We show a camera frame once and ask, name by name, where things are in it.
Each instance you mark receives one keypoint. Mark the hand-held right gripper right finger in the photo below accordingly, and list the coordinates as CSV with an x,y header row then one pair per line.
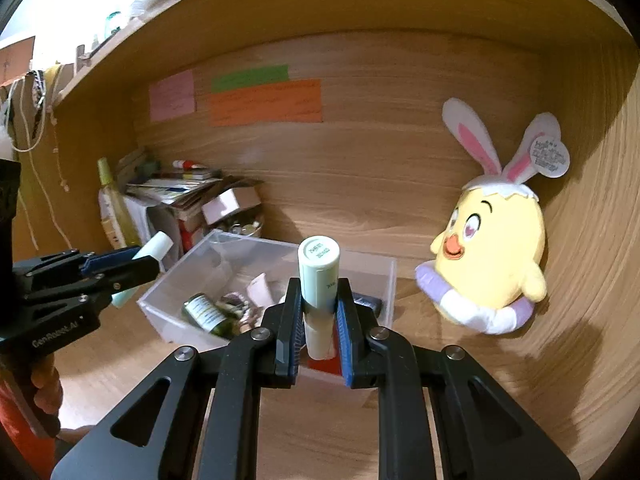
x,y
345,340

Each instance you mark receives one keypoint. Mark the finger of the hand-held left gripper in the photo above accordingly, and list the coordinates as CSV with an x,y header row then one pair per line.
x,y
145,267
107,260

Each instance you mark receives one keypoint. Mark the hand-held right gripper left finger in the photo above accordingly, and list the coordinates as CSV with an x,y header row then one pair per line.
x,y
290,340

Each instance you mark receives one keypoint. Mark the mint squeeze tube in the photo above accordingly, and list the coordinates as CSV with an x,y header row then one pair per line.
x,y
157,247

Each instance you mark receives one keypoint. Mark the red envelope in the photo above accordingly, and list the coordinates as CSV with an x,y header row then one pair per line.
x,y
325,365

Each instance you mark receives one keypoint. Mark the clear plastic bin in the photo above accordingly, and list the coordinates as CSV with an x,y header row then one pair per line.
x,y
165,310

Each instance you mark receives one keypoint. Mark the pale green capped tube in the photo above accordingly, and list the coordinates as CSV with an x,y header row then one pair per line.
x,y
320,280

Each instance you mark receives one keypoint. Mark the green spray bottle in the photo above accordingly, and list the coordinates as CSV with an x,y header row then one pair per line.
x,y
205,312

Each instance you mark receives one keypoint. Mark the person's left hand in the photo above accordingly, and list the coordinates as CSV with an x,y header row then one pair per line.
x,y
47,390

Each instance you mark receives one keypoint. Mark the white tube green print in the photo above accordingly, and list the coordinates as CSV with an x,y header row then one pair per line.
x,y
106,225

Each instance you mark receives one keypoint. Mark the yellow-green spray bottle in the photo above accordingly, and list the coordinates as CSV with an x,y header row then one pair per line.
x,y
117,215

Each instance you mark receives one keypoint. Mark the small white box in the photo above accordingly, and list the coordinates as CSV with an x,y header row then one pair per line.
x,y
225,207

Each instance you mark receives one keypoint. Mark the red white marker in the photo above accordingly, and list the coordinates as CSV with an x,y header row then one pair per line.
x,y
187,164

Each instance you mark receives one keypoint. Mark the brown cardboard piece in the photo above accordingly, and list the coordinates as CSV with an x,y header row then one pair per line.
x,y
245,182

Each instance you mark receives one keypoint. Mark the yellow chick plush toy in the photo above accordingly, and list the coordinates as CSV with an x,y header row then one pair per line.
x,y
490,260

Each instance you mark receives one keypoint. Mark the pink paper note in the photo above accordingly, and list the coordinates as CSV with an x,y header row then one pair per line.
x,y
172,95

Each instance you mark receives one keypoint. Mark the orange paper note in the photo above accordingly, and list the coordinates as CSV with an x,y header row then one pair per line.
x,y
265,102

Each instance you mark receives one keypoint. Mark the green paper note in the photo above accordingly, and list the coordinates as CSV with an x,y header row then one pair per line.
x,y
250,78

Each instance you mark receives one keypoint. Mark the cardboard box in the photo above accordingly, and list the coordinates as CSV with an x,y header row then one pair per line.
x,y
15,57

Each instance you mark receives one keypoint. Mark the clear glass jar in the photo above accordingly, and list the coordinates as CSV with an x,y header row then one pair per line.
x,y
114,22

